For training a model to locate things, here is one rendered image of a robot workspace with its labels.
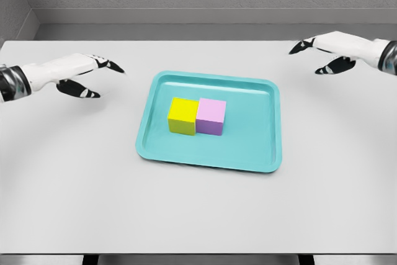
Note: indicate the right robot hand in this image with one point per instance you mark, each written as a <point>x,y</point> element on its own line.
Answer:
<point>335,43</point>

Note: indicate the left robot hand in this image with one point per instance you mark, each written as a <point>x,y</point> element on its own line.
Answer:
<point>69,66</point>

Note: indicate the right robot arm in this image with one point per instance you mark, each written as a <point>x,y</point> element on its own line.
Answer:
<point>380,54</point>

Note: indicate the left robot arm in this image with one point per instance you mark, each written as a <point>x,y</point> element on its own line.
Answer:
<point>21,80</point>

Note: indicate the yellow cube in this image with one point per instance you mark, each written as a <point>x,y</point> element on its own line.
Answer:
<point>183,116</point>

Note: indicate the pink cube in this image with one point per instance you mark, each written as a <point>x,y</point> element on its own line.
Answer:
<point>211,116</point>

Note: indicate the teal rectangular tray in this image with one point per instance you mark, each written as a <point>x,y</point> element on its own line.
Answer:
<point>211,150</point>

